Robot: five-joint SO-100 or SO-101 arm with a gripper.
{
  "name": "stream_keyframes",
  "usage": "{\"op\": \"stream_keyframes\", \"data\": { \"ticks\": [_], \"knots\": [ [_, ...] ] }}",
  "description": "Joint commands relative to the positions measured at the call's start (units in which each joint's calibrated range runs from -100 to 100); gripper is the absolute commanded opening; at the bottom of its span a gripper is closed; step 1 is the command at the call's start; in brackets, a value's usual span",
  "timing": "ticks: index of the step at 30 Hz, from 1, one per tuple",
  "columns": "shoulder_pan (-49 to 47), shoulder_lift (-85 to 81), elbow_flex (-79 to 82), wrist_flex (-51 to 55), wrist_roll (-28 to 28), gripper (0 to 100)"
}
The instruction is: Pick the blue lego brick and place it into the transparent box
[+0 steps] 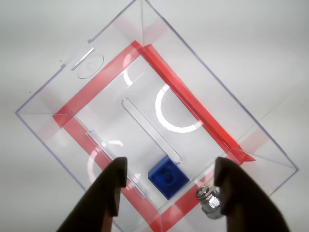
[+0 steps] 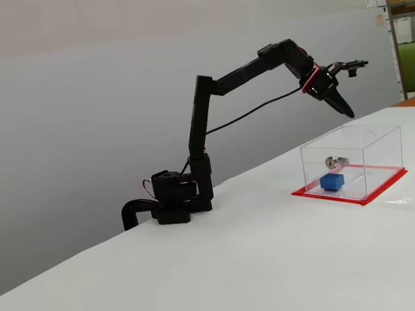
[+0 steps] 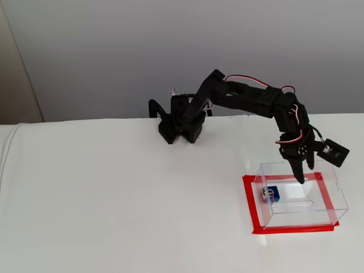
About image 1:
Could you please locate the red tape frame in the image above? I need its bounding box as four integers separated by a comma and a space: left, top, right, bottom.
52, 40, 256, 232

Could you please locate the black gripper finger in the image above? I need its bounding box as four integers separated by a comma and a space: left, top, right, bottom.
214, 156, 290, 232
56, 157, 128, 232

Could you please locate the blue lego brick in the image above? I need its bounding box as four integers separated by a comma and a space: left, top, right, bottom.
147, 155, 190, 201

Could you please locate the silver cylinder lock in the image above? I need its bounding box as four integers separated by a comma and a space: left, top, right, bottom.
196, 185, 226, 220

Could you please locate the transparent plastic box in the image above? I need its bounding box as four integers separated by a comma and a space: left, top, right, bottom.
14, 0, 300, 232

